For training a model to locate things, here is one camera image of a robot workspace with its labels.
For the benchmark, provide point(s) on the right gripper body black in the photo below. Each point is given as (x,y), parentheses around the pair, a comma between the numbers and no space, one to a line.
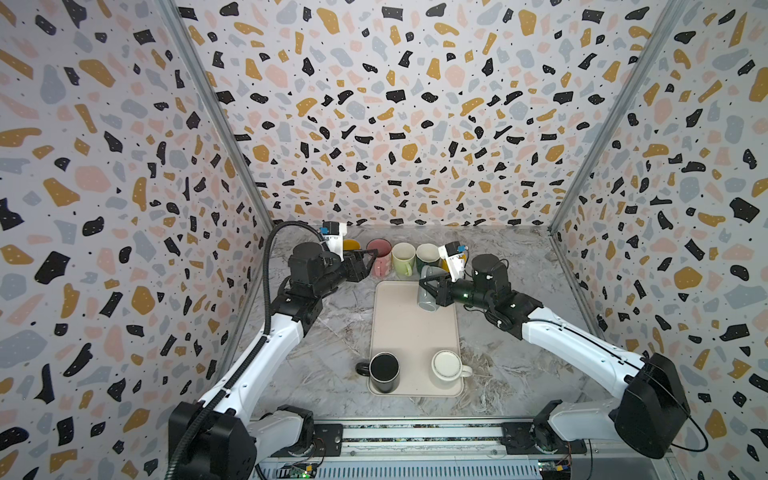
(444,291)

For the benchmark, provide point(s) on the dark green mug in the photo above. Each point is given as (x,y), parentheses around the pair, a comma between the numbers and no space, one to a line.
(427,254)

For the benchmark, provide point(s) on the aluminium corner post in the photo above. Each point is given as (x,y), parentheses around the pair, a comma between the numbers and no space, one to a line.
(670,15)
(169,13)

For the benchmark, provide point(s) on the white mug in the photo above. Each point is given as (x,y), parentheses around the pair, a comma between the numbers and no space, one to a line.
(448,369)

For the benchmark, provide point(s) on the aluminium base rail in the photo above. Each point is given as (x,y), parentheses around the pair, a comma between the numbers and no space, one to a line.
(459,448)

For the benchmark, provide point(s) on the black mug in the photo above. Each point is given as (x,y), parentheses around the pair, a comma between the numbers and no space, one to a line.
(383,370)

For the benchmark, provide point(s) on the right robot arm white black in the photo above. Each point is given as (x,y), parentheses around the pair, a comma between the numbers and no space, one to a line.
(648,405)

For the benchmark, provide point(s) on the pink patterned mug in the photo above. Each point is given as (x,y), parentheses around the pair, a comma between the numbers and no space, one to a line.
(383,263)

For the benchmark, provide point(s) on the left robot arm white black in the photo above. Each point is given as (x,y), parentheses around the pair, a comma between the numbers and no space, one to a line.
(216,437)

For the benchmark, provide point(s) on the blue butterfly mug yellow inside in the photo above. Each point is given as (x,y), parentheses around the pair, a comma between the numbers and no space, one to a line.
(350,245)

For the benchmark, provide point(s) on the aluminium corner post left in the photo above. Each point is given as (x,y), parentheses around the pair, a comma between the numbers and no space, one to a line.
(169,13)

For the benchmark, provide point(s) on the beige rectangular tray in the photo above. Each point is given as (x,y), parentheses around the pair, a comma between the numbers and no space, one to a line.
(413,335)

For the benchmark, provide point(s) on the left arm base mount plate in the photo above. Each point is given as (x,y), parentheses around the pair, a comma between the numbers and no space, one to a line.
(322,439)

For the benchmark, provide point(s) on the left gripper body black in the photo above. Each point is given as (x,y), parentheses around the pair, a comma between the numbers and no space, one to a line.
(348,271)

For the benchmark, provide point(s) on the light green mug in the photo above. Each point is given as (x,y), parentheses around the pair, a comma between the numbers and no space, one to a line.
(403,258)

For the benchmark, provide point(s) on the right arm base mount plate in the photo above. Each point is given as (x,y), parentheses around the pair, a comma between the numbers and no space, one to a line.
(530,438)

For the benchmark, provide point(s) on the aluminium corner post right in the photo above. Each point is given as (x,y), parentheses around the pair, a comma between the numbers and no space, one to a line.
(670,15)

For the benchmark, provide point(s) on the grey mug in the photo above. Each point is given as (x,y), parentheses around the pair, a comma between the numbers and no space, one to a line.
(430,272)

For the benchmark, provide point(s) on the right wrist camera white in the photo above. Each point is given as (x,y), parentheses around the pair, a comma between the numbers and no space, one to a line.
(450,249)

